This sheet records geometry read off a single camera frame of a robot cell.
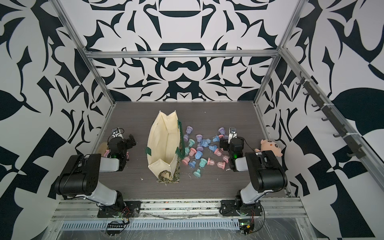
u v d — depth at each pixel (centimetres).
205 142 91
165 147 94
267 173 46
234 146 72
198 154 89
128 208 73
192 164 86
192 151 91
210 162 87
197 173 83
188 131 101
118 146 71
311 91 65
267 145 91
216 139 97
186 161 87
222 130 101
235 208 74
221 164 86
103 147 94
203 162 87
